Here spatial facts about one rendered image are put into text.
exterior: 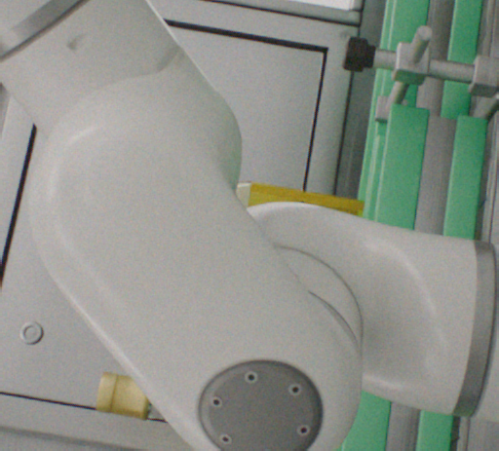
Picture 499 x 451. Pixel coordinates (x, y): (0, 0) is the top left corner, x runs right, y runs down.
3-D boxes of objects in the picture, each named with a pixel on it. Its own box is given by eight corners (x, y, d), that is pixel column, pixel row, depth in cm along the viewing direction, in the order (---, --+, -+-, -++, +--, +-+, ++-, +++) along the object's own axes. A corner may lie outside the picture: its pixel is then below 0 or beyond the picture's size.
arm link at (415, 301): (484, 207, 74) (205, 169, 75) (513, 314, 62) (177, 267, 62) (453, 357, 78) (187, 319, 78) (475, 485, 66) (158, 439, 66)
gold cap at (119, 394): (145, 422, 110) (94, 413, 110) (147, 419, 113) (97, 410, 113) (153, 380, 110) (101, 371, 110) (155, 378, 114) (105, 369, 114)
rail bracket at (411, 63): (470, 110, 117) (330, 87, 117) (517, 30, 101) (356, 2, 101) (466, 141, 116) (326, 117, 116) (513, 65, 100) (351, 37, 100)
